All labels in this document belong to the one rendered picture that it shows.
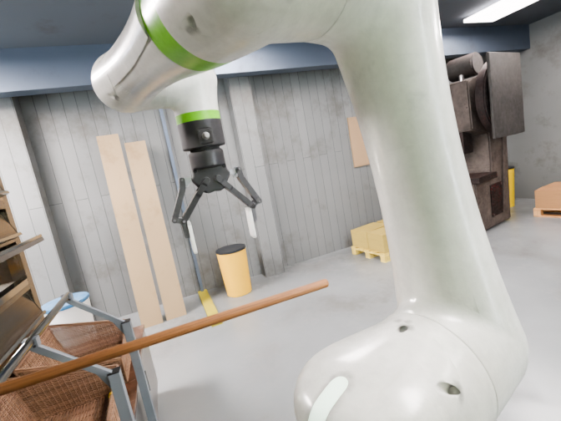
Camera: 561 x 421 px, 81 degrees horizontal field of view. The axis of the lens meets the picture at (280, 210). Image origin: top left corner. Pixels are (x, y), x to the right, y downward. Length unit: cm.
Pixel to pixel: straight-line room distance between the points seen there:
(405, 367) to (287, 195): 471
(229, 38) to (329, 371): 29
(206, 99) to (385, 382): 59
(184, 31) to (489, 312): 39
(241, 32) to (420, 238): 26
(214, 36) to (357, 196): 530
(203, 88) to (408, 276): 52
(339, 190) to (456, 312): 503
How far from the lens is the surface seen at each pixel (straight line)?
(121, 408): 159
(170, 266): 421
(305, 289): 112
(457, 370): 34
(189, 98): 70
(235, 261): 420
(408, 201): 37
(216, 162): 71
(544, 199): 653
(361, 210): 563
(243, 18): 29
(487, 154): 592
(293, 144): 503
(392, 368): 31
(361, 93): 38
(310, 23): 33
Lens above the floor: 163
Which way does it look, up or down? 9 degrees down
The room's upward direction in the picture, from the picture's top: 10 degrees counter-clockwise
